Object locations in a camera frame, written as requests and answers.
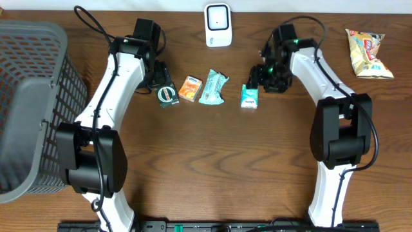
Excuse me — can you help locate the orange snack packet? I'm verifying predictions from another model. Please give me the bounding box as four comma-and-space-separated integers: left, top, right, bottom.
178, 75, 203, 102

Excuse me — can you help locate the small teal white packet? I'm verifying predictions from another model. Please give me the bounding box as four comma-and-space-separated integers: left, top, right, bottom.
240, 84, 259, 109

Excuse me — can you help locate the yellow snack bag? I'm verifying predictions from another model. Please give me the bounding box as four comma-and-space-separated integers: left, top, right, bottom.
345, 29, 394, 79

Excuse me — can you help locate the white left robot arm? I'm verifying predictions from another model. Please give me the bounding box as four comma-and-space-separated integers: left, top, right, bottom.
57, 19, 167, 231

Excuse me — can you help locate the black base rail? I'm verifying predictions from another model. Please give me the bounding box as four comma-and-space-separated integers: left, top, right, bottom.
57, 220, 380, 232

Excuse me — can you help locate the white barcode scanner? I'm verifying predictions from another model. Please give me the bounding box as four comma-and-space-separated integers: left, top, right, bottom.
203, 3, 232, 48

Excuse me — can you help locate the dark grey plastic basket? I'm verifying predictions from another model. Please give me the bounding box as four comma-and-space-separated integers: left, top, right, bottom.
1, 20, 88, 203

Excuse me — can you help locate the black round-logo packet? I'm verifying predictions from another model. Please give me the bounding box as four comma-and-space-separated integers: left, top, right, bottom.
156, 82, 179, 108

